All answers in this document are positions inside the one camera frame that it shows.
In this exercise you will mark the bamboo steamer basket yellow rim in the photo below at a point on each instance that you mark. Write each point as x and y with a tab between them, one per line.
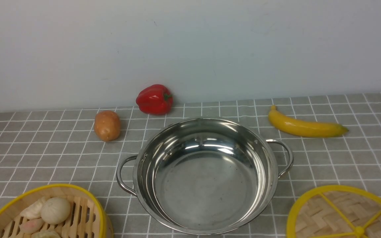
87	218

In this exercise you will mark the woven bamboo lid yellow rim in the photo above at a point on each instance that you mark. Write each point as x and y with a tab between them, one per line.
335	211

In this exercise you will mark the stainless steel pot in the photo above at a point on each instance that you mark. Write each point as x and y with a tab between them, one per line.
205	176

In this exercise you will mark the red bell pepper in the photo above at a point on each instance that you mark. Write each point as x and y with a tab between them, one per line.
155	100

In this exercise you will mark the brown potato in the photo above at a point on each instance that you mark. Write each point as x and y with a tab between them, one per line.
107	125

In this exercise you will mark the yellow banana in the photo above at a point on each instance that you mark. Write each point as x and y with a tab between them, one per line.
301	128

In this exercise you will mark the white round bun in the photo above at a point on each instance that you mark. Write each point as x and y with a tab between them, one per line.
55	210

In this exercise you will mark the grey checked tablecloth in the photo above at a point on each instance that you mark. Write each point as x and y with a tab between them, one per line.
59	146

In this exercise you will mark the white pleated dumpling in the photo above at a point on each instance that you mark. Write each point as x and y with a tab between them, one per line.
34	211

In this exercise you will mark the pale dumpling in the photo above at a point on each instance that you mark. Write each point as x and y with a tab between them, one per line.
49	233

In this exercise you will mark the pink dumpling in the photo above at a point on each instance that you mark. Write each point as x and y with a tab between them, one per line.
31	226

